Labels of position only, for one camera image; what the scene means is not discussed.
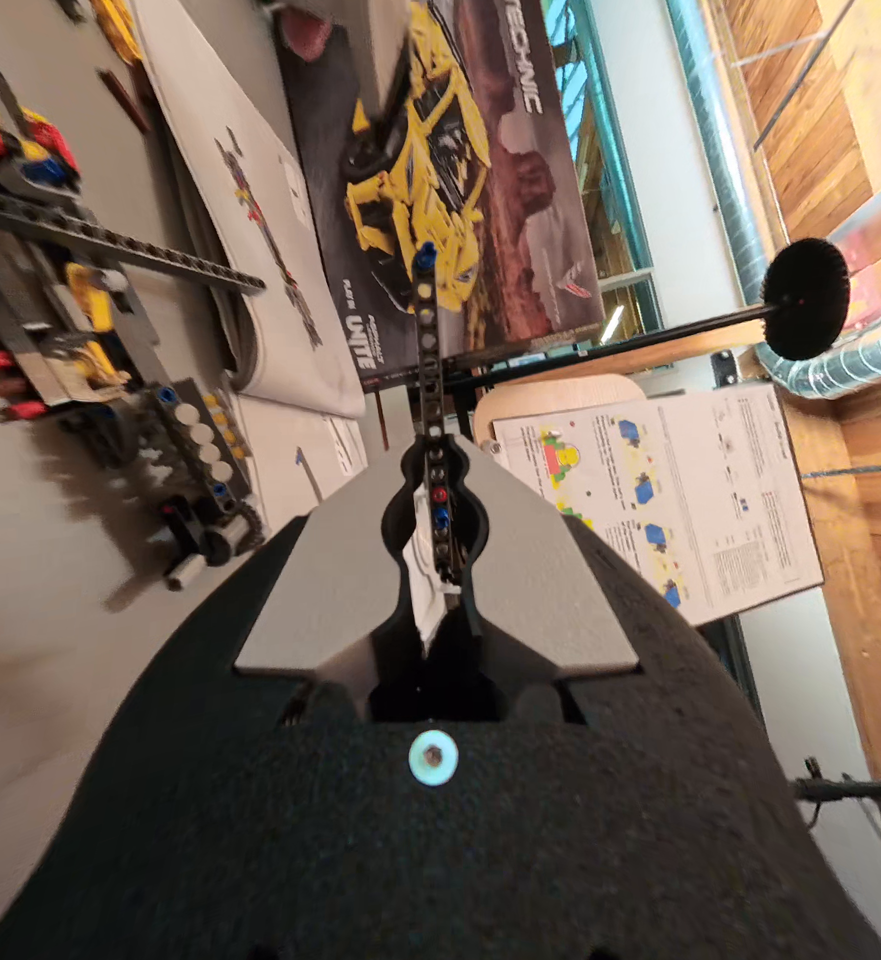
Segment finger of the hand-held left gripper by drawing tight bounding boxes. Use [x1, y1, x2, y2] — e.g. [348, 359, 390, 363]
[298, 0, 415, 177]

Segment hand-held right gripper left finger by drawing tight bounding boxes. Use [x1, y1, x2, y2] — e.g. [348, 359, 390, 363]
[234, 441, 433, 678]

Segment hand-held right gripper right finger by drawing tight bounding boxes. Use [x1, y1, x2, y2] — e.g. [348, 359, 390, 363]
[446, 437, 641, 681]

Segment black lego beam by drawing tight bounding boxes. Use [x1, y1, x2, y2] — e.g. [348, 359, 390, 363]
[409, 240, 463, 595]

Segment open lego instruction booklet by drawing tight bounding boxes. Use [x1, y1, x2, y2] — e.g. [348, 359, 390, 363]
[127, 0, 372, 505]

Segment lego box with yellow car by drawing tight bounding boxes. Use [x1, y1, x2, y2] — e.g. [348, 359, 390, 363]
[275, 0, 608, 396]

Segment brown lego axle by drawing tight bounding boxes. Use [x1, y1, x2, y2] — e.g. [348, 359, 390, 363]
[97, 69, 152, 135]

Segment yellow lego panel pieces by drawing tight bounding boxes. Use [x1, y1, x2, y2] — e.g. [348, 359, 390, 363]
[89, 0, 144, 65]

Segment lego car chassis assembly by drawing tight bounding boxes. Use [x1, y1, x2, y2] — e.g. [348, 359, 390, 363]
[0, 30, 269, 595]

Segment person's left hand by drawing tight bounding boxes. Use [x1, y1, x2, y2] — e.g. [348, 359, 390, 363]
[278, 9, 338, 63]

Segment printed instruction sheet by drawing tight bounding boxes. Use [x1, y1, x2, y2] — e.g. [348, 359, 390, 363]
[490, 382, 826, 629]

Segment wooden clipboard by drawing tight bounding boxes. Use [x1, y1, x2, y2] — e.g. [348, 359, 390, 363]
[473, 372, 649, 453]

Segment black stand with round disc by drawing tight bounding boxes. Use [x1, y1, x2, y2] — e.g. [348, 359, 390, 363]
[365, 238, 853, 396]

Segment silver insulated duct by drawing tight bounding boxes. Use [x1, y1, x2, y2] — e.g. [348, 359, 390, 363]
[664, 0, 881, 400]

